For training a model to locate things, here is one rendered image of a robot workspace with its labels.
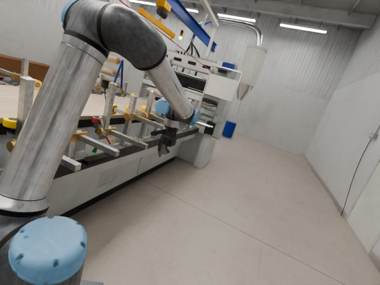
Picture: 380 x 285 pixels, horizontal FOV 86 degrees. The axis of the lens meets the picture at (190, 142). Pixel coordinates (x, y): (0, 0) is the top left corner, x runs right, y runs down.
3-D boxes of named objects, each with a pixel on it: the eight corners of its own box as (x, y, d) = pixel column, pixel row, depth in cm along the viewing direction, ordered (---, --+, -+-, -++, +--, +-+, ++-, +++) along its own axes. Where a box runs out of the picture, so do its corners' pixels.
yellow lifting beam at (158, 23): (173, 41, 630) (176, 30, 622) (139, 17, 475) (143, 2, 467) (171, 40, 633) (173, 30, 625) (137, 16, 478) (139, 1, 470)
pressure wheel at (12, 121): (25, 139, 104) (26, 117, 101) (21, 145, 98) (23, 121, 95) (4, 137, 100) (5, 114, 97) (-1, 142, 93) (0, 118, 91)
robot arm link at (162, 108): (174, 102, 102) (184, 103, 114) (155, 95, 106) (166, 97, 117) (169, 120, 105) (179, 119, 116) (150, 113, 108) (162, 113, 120)
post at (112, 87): (103, 152, 142) (117, 83, 130) (99, 153, 139) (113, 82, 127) (99, 150, 143) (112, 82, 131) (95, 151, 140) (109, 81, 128)
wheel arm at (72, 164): (80, 171, 89) (82, 162, 88) (73, 173, 86) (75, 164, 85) (13, 137, 101) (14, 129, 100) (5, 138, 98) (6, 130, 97)
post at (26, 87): (25, 180, 96) (35, 78, 85) (16, 182, 93) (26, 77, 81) (20, 177, 97) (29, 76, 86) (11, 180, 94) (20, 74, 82)
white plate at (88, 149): (113, 150, 149) (115, 137, 147) (83, 157, 125) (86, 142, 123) (112, 149, 149) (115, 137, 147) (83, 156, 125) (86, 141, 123)
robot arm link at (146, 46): (155, -2, 46) (203, 112, 110) (112, -9, 50) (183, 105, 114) (133, 40, 45) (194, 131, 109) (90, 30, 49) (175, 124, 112)
